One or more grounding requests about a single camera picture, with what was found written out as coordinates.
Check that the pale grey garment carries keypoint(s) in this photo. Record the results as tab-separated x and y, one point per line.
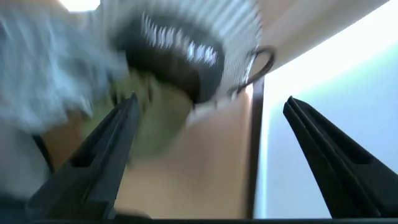
46	71

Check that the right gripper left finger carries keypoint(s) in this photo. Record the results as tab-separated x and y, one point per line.
93	174

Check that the green long-sleeved shirt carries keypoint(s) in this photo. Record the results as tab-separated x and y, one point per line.
161	118

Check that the white laundry basket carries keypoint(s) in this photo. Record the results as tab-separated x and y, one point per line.
236	25

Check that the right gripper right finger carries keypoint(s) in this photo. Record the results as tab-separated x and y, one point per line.
348	174

